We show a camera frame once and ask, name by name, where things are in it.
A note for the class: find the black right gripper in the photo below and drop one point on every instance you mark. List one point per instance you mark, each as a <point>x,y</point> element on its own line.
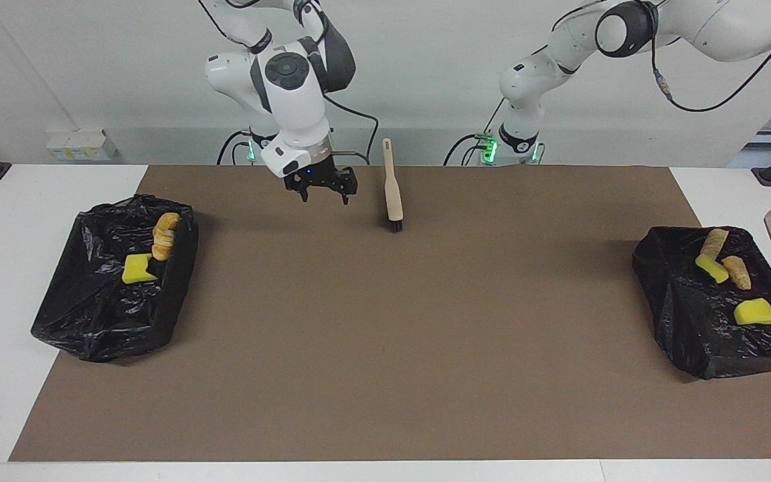
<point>318,175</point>

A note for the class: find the beige hand brush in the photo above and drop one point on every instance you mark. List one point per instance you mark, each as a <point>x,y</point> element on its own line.
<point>393,194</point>

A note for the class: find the striped croissant bread piece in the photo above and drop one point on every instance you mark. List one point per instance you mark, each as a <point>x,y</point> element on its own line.
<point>168,224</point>
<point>737,271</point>

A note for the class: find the brown bread roll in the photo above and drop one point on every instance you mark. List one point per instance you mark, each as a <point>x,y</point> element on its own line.
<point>160,251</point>

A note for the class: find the large notched yellow sponge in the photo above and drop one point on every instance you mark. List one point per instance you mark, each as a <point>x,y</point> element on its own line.
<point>136,270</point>

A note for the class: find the pale cracker piece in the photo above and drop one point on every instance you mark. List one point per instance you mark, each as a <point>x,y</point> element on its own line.
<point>715,242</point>

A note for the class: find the small notched yellow sponge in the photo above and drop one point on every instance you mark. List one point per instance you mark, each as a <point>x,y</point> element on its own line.
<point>711,268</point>

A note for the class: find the rounded yellow sponge chunk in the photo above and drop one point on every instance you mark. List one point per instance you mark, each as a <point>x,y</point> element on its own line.
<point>755,312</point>

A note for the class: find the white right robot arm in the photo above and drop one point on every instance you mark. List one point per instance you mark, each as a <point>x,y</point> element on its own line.
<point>292,100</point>

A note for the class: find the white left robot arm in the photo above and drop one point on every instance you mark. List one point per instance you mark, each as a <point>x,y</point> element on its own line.
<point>533,73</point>

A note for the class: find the black trash bag bin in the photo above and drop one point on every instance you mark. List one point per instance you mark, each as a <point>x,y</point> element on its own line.
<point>693,321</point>
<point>91,314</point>

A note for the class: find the brown table mat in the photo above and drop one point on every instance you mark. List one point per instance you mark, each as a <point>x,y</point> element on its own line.
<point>385,415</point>

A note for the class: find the white wall socket box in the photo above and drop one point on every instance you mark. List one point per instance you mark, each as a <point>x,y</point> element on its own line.
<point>81,144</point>

